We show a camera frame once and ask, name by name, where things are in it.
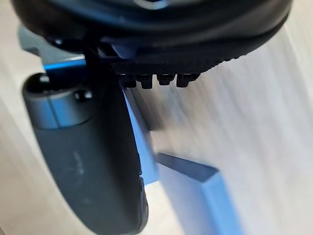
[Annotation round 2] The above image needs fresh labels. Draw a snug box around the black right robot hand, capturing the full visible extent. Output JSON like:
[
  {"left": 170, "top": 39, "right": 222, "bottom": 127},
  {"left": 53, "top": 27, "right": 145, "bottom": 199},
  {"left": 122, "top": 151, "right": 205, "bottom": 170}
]
[{"left": 11, "top": 0, "right": 293, "bottom": 235}]

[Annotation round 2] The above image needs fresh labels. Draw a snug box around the blue cabinet frame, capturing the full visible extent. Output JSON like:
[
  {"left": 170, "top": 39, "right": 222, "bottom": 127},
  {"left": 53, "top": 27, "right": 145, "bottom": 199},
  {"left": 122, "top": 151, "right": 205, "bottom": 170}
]
[{"left": 121, "top": 86, "right": 245, "bottom": 235}]

